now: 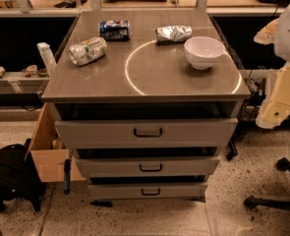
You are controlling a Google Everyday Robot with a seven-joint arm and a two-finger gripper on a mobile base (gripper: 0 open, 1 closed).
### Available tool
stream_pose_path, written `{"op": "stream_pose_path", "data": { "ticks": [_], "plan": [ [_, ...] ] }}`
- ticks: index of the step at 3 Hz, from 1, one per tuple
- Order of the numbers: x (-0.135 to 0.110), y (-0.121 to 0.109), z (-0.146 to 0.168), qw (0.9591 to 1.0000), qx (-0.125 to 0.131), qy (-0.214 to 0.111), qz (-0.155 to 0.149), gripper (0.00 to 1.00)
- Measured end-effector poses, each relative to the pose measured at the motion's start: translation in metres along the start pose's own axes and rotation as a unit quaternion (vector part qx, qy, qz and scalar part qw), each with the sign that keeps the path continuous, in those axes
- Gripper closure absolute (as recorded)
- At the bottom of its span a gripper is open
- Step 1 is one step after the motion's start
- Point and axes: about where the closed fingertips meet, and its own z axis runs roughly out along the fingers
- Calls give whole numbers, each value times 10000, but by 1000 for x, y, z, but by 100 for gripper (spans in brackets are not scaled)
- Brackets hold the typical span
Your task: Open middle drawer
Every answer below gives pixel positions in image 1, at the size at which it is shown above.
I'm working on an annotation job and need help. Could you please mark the black office chair base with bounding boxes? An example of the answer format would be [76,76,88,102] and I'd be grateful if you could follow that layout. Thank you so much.
[243,133,290,214]

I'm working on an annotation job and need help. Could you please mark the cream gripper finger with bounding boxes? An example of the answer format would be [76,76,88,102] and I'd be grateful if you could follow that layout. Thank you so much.
[256,62,290,129]
[254,19,278,45]

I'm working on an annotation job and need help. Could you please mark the grey top drawer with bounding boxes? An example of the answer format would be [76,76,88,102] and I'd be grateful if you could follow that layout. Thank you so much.
[55,118,237,149]

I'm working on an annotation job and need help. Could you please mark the white plastic bottle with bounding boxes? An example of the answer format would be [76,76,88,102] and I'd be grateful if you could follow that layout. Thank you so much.
[36,42,57,76]

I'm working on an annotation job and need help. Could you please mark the small round cups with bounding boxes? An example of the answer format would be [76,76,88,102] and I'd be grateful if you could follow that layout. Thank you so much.
[21,65,48,78]

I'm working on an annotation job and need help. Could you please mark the crushed silver can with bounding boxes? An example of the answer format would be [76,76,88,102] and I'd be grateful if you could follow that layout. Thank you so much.
[155,26,193,43]

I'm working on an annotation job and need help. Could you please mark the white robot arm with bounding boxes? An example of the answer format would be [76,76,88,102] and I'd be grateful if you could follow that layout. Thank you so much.
[256,4,290,129]

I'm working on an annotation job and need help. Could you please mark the white bowl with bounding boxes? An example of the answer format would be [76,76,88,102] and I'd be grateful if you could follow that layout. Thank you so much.
[184,36,225,70]

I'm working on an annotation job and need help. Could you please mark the grey bottom drawer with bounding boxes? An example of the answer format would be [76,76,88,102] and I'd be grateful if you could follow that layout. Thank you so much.
[88,182,207,201]

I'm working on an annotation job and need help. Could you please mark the grey drawer cabinet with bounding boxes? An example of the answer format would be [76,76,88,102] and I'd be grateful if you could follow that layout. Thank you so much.
[40,9,252,208]

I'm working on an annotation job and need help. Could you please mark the black backpack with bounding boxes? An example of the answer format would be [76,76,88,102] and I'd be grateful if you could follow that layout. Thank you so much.
[0,139,46,212]

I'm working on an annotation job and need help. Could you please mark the grey drawer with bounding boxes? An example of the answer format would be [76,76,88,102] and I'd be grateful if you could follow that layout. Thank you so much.
[76,156,219,178]
[88,182,207,201]
[55,118,237,149]

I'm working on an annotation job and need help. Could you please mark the blue soda can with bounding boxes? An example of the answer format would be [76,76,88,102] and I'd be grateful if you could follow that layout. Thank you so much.
[98,20,130,40]

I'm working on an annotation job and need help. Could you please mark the cardboard box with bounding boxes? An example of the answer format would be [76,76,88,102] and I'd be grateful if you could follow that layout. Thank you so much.
[29,104,85,182]

